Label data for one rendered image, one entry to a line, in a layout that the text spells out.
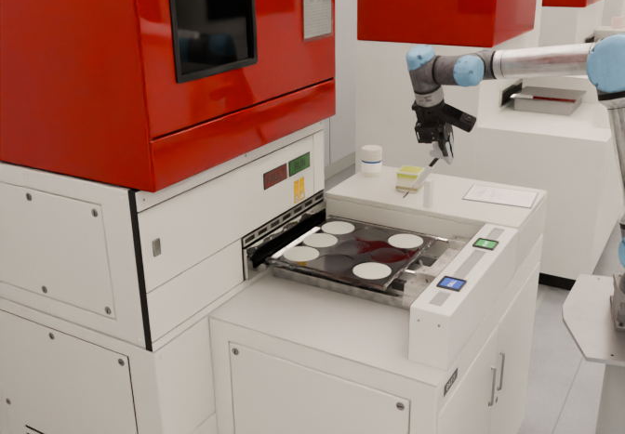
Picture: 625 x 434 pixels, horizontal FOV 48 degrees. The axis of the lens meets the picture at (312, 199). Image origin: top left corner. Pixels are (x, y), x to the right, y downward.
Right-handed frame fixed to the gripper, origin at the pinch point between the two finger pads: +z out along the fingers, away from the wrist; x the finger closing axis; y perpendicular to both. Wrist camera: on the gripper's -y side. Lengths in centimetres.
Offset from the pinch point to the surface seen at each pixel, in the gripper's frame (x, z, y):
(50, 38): 54, -74, 60
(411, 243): 17.7, 16.5, 10.5
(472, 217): 6.0, 16.5, -4.7
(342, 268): 38.9, 6.6, 21.2
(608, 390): 36, 47, -42
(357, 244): 24.2, 12.1, 24.0
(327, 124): -237, 144, 187
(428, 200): 2.7, 12.9, 9.0
